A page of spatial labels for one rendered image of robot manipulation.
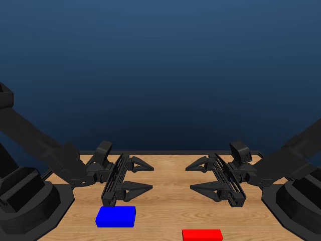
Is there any blue hollow socket block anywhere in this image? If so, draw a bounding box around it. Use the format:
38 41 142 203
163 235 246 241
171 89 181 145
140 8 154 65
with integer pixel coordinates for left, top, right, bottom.
95 206 136 228

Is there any thin red peg bar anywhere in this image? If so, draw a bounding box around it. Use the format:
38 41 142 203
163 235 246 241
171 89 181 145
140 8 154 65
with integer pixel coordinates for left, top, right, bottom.
182 229 224 241

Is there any black table frame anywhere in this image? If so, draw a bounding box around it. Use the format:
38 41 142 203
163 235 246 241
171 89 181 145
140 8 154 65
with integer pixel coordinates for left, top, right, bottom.
41 150 265 182

